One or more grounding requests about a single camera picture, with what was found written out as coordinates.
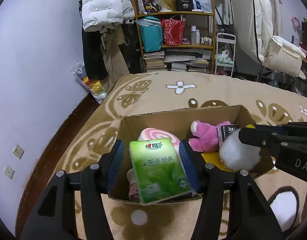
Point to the stack of books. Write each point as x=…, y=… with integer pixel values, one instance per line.
x=154, y=61

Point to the pink swiss roll plush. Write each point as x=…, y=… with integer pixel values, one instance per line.
x=153, y=133

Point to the pink towel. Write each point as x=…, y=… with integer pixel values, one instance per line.
x=133, y=188

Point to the cream padded chair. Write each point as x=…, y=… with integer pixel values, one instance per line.
x=258, y=28

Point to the lower wall socket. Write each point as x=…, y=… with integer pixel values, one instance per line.
x=9, y=172

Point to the beige trench coat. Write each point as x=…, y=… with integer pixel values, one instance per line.
x=113, y=59

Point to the teal bag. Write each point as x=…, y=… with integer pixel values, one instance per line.
x=151, y=33

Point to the white puffer jacket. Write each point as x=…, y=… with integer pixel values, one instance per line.
x=100, y=15

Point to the green tissue pack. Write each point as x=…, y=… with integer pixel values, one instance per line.
x=159, y=173

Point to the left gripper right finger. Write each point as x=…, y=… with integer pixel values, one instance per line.
x=250, y=216

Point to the pink bear plush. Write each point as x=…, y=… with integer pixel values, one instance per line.
x=205, y=138

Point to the red patterned bag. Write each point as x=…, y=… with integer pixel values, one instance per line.
x=173, y=31

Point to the black hanging coat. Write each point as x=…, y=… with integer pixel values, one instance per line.
x=92, y=54

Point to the cardboard box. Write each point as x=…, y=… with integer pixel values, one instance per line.
x=176, y=122

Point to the plastic bag of toys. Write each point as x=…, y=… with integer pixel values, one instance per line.
x=94, y=86

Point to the beige patterned carpet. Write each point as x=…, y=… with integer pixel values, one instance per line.
x=180, y=96

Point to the black white penguin plush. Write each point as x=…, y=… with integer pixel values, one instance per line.
x=238, y=156

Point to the black box number 40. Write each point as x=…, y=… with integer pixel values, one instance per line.
x=184, y=5

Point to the yellow plush toy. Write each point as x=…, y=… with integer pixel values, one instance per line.
x=214, y=158

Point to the wooden shelf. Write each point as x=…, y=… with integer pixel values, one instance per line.
x=199, y=29

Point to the white metal cart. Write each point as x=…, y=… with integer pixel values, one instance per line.
x=225, y=53

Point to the upper wall socket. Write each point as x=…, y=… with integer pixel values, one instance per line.
x=18, y=151

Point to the wall socket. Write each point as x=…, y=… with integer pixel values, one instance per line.
x=18, y=151
x=9, y=172

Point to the black face tissue box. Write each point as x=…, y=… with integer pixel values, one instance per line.
x=227, y=133

